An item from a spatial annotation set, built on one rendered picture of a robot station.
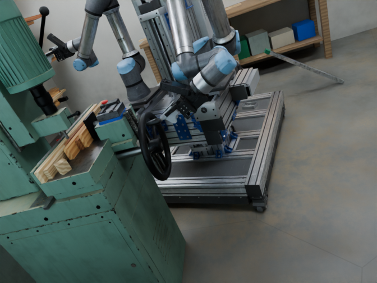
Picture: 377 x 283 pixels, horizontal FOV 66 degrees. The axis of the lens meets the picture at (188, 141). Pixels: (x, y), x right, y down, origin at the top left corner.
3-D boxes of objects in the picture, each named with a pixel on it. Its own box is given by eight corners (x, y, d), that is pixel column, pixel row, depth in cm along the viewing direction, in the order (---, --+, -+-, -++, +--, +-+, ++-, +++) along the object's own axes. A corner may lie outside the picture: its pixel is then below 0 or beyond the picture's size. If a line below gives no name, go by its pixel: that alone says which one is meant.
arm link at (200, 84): (198, 76, 99) (201, 67, 106) (189, 85, 101) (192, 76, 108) (214, 90, 101) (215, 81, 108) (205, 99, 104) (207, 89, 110)
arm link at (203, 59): (198, 50, 114) (196, 59, 105) (226, 41, 111) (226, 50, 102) (204, 68, 118) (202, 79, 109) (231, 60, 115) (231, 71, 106)
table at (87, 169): (120, 179, 100) (112, 165, 98) (46, 197, 107) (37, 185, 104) (151, 107, 152) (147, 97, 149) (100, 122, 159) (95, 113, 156)
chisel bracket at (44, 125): (70, 132, 115) (59, 113, 111) (41, 141, 118) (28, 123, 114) (78, 123, 121) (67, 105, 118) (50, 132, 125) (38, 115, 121)
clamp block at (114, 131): (132, 138, 119) (123, 119, 114) (103, 146, 122) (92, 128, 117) (140, 122, 131) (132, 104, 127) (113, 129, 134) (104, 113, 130)
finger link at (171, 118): (168, 131, 114) (183, 117, 110) (156, 122, 112) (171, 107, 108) (169, 127, 117) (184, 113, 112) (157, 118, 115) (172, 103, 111)
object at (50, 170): (53, 178, 105) (46, 169, 103) (48, 179, 105) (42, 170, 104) (107, 106, 160) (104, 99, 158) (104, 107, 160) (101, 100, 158)
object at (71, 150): (74, 158, 114) (67, 148, 111) (69, 160, 114) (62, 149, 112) (96, 128, 136) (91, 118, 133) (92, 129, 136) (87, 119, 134)
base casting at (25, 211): (113, 210, 109) (102, 192, 105) (-8, 237, 122) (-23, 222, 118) (139, 147, 147) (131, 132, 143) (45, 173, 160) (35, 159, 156)
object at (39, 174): (46, 182, 104) (37, 172, 102) (41, 183, 104) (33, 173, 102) (101, 112, 155) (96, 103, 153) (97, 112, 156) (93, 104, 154)
